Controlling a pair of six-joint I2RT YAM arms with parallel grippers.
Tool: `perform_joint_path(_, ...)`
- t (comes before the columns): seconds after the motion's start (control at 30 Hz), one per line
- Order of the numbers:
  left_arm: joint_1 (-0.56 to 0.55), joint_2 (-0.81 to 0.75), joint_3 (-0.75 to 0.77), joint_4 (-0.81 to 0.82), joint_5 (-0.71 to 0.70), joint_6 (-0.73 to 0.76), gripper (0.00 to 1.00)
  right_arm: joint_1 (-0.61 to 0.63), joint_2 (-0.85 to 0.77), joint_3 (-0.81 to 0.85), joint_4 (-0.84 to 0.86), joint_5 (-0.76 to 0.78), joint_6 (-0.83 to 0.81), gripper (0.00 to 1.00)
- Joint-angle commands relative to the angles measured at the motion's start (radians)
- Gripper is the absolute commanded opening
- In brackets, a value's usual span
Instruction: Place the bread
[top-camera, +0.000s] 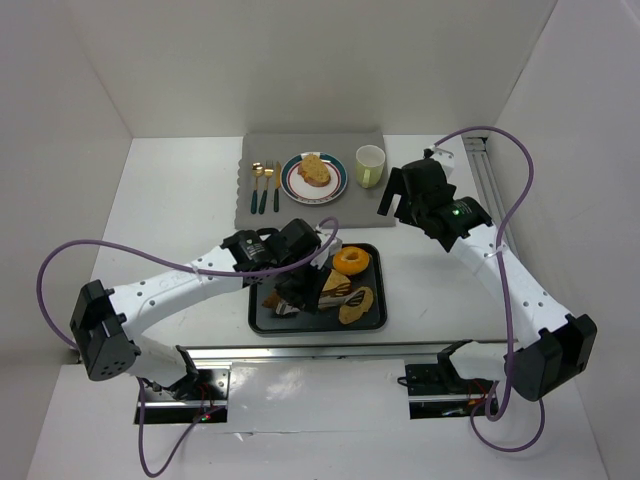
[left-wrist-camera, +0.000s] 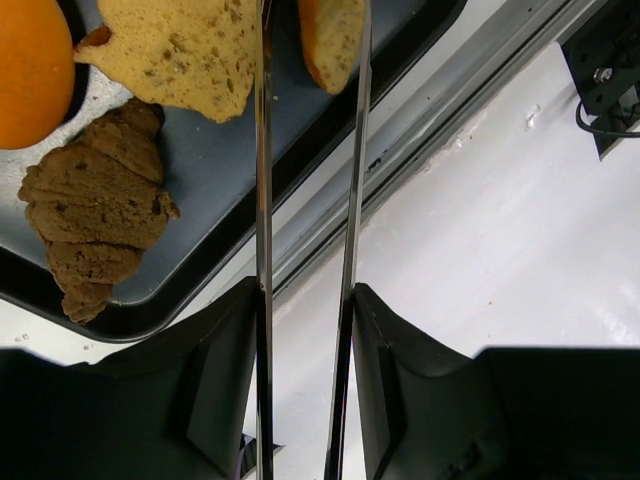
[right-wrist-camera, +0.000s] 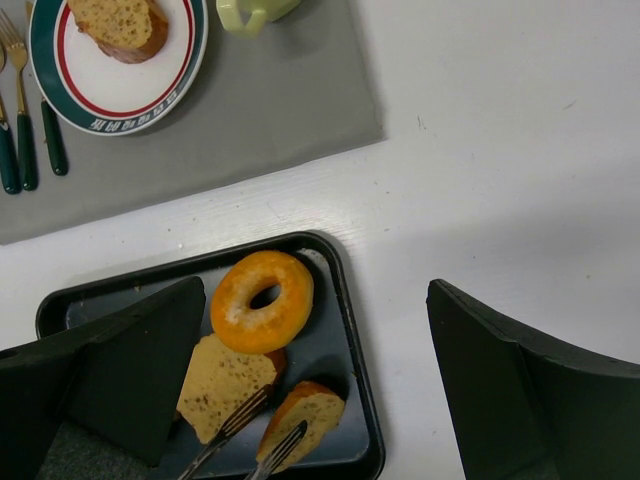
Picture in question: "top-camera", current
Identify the seeded bread slice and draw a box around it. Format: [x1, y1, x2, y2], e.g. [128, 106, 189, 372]
[338, 287, 374, 325]
[298, 154, 331, 187]
[318, 269, 352, 310]

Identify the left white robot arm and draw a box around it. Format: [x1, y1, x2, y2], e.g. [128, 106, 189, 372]
[70, 219, 341, 399]

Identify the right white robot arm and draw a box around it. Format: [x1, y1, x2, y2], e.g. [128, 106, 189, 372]
[378, 159, 597, 401]

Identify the brown chocolate bread piece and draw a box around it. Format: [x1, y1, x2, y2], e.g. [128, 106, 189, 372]
[262, 291, 281, 310]

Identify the orange glazed donut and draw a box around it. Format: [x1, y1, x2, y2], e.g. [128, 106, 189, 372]
[332, 246, 370, 276]

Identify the pale green mug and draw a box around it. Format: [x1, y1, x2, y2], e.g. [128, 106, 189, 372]
[356, 145, 386, 189]

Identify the black serving tray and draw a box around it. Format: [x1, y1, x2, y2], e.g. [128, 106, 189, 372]
[248, 243, 387, 336]

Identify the white plate green red rim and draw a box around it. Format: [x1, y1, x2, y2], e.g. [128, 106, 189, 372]
[280, 152, 348, 205]

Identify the grey placemat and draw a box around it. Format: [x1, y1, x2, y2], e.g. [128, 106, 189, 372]
[234, 131, 395, 230]

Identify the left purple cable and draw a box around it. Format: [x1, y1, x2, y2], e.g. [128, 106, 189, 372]
[38, 215, 341, 477]

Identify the purple cable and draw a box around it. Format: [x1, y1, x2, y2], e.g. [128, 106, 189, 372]
[38, 215, 341, 477]
[429, 124, 546, 454]

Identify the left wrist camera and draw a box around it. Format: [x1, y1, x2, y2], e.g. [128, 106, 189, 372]
[265, 219, 321, 266]

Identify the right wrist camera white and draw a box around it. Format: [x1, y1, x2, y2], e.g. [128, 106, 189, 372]
[424, 145, 455, 178]

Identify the aluminium rail right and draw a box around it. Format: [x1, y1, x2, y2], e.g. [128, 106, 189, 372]
[462, 134, 507, 226]

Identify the aluminium rail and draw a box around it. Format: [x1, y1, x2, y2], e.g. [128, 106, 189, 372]
[462, 134, 507, 226]
[187, 342, 450, 365]

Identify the aluminium rail front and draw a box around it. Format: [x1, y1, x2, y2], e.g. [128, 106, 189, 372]
[187, 342, 450, 365]

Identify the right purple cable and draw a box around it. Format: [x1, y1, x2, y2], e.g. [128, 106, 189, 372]
[429, 124, 546, 454]

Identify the gold fork green handle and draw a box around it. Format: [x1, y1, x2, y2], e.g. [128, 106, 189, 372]
[258, 160, 274, 214]

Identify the gold spoon green handle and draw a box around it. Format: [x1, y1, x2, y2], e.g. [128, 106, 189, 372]
[250, 162, 264, 214]

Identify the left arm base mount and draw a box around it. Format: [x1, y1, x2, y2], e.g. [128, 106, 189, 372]
[134, 366, 231, 425]

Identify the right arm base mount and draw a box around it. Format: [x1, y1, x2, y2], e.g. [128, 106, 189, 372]
[396, 340, 493, 420]

